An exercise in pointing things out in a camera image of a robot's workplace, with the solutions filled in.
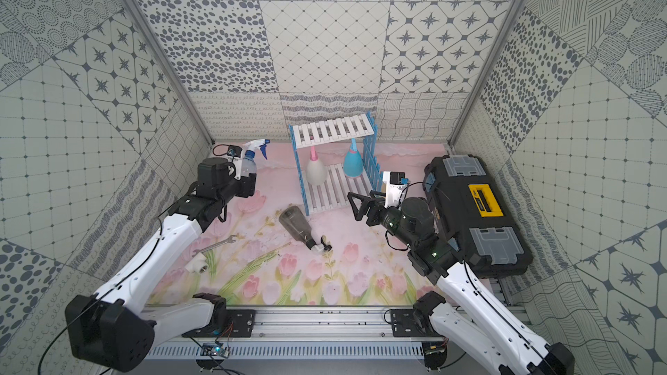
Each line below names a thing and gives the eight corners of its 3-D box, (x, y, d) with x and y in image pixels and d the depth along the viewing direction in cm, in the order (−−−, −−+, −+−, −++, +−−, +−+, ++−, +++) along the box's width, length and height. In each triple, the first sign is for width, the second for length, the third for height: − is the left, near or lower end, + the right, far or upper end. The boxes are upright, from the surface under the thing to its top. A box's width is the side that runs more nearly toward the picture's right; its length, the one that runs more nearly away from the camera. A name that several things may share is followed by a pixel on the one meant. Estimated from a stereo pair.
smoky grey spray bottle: (279, 222, 96) (277, 215, 92) (295, 209, 100) (293, 202, 96) (317, 262, 87) (316, 256, 83) (333, 246, 90) (333, 240, 86)
